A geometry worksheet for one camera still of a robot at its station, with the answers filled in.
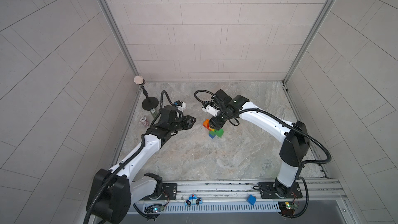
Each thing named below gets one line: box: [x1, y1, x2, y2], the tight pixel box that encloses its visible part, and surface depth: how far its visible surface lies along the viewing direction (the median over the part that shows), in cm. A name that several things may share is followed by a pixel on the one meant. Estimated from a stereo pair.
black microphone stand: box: [133, 75, 160, 111], surface depth 101 cm
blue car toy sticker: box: [184, 193, 204, 207], surface depth 69 cm
